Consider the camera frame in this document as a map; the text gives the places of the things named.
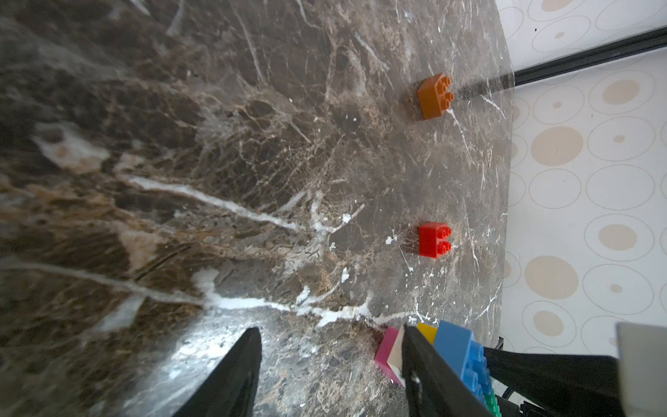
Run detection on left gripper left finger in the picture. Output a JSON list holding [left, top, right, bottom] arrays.
[[174, 328, 262, 417]]

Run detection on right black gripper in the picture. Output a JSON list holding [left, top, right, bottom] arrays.
[[485, 322, 667, 416]]

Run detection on pink lego brick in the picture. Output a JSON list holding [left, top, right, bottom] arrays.
[[374, 327, 401, 385]]

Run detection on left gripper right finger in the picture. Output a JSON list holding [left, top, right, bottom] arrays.
[[401, 325, 492, 417]]

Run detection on orange lego brick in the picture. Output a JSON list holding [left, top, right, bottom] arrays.
[[417, 73, 454, 120]]

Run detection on right black corner post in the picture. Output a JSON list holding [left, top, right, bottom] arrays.
[[454, 27, 666, 100]]

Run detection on white lego brick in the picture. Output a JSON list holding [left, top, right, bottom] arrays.
[[387, 326, 405, 387]]

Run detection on long blue lego brick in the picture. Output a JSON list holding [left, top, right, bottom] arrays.
[[434, 321, 493, 404]]

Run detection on green lego brick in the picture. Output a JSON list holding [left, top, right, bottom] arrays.
[[484, 394, 502, 417]]

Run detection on yellow lego brick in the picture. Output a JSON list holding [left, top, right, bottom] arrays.
[[418, 323, 438, 345]]

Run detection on red lego brick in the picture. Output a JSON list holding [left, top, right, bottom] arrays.
[[419, 222, 453, 259]]

